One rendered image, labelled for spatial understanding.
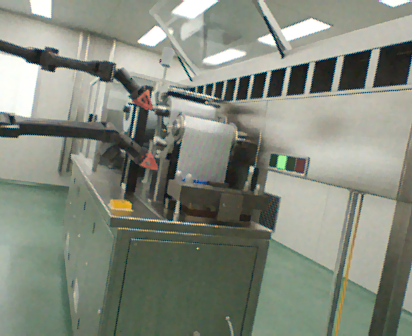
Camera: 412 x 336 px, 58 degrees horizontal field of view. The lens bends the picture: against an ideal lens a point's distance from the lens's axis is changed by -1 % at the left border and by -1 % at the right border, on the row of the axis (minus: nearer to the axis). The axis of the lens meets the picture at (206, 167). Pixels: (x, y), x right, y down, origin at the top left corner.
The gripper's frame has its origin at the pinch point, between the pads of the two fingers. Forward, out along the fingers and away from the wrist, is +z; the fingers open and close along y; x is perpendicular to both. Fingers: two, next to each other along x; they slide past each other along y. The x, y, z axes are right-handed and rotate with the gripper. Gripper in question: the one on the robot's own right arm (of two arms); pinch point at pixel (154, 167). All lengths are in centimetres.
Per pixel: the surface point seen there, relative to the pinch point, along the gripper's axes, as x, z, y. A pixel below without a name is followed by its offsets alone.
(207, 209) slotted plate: -0.6, 22.6, 19.1
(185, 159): 11.3, 8.5, 0.5
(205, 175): 11.9, 20.6, 0.5
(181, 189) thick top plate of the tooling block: -1.2, 8.2, 20.2
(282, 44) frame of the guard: 74, 5, 14
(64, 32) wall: 118, -119, -556
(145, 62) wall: 180, 16, -556
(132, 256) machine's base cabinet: -31.2, 7.3, 26.0
